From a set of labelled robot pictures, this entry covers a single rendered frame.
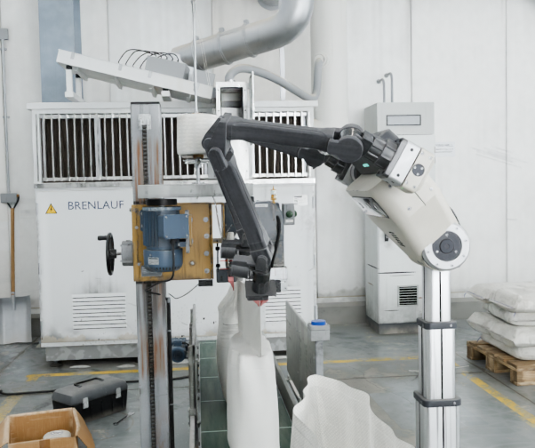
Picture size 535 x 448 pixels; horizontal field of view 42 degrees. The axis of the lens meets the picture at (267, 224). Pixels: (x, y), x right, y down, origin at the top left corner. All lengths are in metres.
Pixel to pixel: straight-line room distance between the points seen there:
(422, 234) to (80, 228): 3.85
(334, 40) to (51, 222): 2.79
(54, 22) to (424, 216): 5.03
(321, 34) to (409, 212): 4.13
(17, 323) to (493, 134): 5.05
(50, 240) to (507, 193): 4.55
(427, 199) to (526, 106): 5.61
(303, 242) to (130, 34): 2.77
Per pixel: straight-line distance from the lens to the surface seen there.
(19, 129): 7.09
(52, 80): 6.61
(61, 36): 6.66
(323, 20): 6.14
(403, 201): 2.11
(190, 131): 2.65
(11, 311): 6.92
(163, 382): 3.01
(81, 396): 4.40
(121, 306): 5.66
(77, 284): 5.69
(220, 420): 3.15
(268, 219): 2.85
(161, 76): 5.28
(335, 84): 6.04
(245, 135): 1.98
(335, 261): 7.04
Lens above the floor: 1.40
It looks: 3 degrees down
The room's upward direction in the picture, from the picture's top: 1 degrees counter-clockwise
